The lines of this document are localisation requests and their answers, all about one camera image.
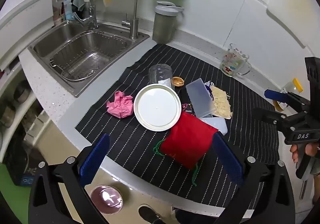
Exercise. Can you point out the pink crumpled paper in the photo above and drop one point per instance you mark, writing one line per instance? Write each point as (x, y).
(120, 105)

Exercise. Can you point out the black patterned packet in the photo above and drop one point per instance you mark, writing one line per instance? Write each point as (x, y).
(187, 108)

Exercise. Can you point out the person's black shoe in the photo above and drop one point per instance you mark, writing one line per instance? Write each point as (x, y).
(148, 214)

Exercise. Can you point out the white round lid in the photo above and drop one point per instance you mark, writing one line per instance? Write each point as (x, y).
(157, 106)

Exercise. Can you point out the walnut shell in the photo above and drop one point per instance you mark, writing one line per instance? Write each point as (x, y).
(178, 82)

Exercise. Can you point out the yellow-lid jar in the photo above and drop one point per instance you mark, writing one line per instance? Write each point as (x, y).
(296, 85)

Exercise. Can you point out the open shelf unit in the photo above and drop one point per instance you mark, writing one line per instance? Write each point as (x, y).
(15, 104)

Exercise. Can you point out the white blue wrapper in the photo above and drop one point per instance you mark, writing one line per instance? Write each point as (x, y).
(208, 87)

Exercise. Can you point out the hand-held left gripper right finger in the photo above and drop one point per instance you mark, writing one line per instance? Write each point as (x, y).
(228, 161)

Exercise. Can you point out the grey pitcher with lid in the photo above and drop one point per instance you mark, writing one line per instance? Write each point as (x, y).
(162, 26)

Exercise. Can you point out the yellow tape roll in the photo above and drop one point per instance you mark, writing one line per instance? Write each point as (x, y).
(277, 105)

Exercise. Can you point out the printed glass mug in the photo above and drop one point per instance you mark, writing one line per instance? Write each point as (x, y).
(231, 61)

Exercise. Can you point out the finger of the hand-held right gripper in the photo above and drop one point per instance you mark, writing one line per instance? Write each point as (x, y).
(265, 114)
(275, 95)

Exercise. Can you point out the grey hanging cloth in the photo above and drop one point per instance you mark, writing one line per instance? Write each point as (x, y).
(80, 1)

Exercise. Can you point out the clear glass jar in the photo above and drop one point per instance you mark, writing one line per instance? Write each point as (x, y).
(160, 74)

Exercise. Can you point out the blue white bottle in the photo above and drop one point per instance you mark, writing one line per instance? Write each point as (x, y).
(68, 9)

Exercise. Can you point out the pink round bin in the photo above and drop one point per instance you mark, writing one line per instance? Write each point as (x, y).
(106, 199)

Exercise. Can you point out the black printed bag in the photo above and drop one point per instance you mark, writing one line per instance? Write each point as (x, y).
(20, 164)

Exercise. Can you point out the dry noodle block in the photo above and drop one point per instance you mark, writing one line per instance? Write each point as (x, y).
(221, 104)

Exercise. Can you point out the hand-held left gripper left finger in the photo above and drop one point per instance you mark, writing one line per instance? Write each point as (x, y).
(95, 161)

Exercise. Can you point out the black striped mat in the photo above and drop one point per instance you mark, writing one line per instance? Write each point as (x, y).
(150, 144)

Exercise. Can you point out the stainless steel sink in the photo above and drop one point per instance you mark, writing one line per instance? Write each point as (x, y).
(45, 49)

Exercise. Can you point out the steel gooseneck faucet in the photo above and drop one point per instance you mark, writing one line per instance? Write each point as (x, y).
(135, 26)

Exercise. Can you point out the person's right hand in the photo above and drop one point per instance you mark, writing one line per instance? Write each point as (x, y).
(294, 152)

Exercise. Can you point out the clear plastic box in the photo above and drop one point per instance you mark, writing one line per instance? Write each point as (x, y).
(200, 99)

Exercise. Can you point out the white appliance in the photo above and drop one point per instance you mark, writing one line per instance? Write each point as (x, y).
(25, 14)

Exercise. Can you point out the white plastic box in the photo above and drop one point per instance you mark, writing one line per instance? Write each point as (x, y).
(217, 124)

